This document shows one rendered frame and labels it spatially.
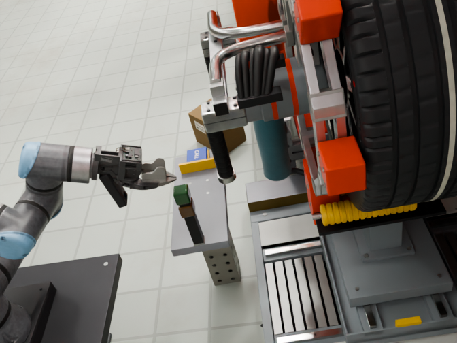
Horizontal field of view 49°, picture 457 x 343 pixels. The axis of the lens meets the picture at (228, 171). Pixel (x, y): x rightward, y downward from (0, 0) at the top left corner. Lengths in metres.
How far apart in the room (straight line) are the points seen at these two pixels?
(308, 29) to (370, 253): 0.89
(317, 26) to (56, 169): 0.68
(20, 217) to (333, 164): 0.73
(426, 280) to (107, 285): 0.97
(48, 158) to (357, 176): 0.71
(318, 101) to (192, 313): 1.12
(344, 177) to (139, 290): 1.23
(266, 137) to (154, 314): 0.84
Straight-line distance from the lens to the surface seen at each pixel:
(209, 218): 1.52
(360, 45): 0.95
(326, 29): 0.96
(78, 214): 2.46
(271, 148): 1.45
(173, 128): 2.75
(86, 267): 1.77
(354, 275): 1.61
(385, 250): 1.65
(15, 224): 1.26
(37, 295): 1.72
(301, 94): 1.19
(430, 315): 1.63
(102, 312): 1.63
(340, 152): 0.98
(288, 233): 1.93
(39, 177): 1.27
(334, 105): 0.97
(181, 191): 1.32
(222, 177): 1.16
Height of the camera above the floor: 1.52
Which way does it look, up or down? 40 degrees down
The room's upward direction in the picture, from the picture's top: 15 degrees counter-clockwise
